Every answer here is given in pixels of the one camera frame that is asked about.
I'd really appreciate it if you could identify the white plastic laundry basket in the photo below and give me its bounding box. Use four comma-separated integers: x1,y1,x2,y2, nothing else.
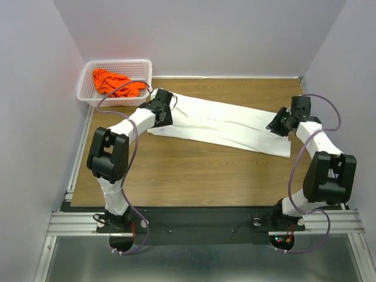
76,59,152,107

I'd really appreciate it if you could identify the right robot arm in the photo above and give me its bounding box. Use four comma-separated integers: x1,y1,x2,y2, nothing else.
266,94,357,229

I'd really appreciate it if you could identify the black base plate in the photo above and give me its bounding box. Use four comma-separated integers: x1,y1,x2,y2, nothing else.
96,206,305,246

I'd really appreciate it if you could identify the aluminium frame rail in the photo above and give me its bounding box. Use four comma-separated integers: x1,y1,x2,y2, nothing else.
33,210,109,282

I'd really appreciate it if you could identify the white t-shirt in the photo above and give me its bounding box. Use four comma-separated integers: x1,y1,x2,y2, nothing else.
147,94,291,158

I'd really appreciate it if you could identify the orange t-shirt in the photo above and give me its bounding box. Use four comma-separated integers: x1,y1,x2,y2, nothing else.
92,68,147,98

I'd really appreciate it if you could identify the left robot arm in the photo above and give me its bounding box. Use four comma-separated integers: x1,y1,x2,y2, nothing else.
86,89,177,232

